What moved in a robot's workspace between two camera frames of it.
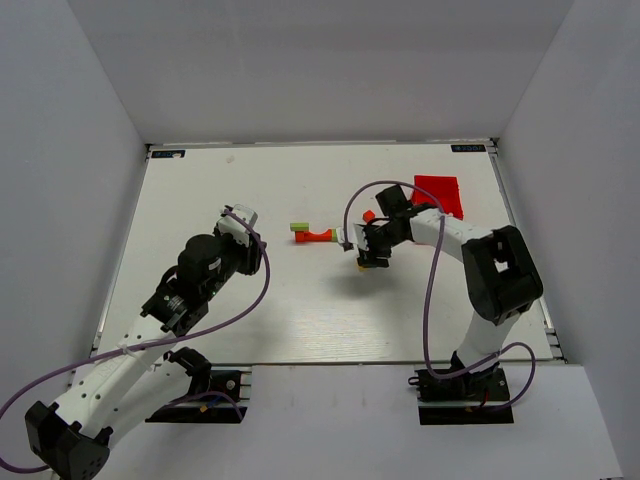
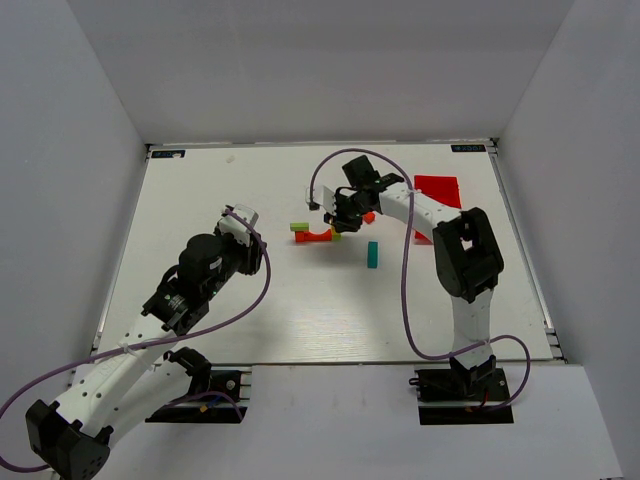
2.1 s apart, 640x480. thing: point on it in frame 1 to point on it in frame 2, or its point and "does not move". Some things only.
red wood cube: [368, 215] does not move
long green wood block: [299, 226] does not move
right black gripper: [375, 251] to [344, 215]
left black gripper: [255, 255] does not move
